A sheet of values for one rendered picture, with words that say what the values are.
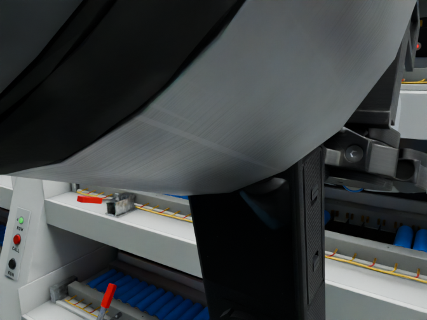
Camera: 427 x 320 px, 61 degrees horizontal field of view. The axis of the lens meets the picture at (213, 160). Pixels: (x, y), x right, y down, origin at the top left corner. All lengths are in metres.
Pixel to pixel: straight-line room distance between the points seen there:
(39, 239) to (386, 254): 0.54
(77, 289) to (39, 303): 0.07
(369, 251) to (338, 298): 0.07
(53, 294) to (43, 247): 0.08
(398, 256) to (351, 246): 0.05
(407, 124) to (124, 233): 0.39
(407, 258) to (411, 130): 0.13
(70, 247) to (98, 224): 0.17
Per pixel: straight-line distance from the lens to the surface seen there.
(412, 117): 0.40
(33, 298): 0.74
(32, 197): 0.71
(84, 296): 0.71
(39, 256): 0.71
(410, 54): 0.18
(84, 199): 0.52
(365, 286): 0.41
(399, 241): 0.47
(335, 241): 0.44
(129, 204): 0.58
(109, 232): 0.57
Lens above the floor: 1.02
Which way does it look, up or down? 3 degrees up
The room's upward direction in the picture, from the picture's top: 10 degrees clockwise
